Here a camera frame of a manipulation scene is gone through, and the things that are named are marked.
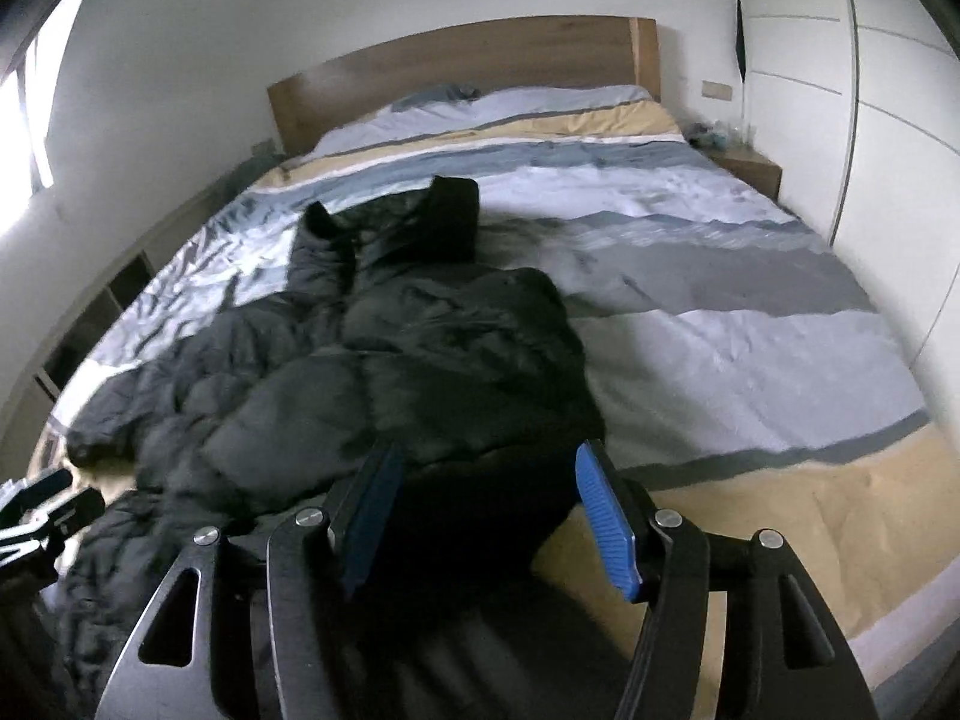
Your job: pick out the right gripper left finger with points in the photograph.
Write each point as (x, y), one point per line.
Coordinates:
(191, 654)

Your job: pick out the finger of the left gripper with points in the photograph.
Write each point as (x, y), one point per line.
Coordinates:
(67, 516)
(26, 494)

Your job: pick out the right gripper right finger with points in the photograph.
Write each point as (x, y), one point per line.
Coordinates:
(784, 654)

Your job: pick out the black puffer coat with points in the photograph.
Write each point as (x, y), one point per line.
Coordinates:
(388, 329)

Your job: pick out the dark clothes on shelf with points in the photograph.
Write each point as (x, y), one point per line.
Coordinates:
(248, 173)

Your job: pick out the white low shelf unit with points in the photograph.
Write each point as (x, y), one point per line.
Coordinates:
(61, 271)

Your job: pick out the striped duvet cover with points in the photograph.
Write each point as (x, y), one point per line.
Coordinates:
(743, 376)

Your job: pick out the window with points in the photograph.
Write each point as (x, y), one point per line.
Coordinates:
(27, 102)

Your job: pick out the blue grey pillow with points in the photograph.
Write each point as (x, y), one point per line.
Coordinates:
(445, 93)

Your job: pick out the wooden nightstand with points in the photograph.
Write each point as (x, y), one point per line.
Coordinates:
(750, 167)

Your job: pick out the items on nightstand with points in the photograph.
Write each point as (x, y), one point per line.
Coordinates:
(713, 136)

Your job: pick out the wooden headboard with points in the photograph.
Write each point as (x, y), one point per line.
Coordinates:
(558, 50)

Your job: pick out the white sliding wardrobe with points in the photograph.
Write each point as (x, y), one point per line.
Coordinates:
(857, 101)

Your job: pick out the wall socket plate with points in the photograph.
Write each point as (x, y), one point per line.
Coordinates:
(717, 90)

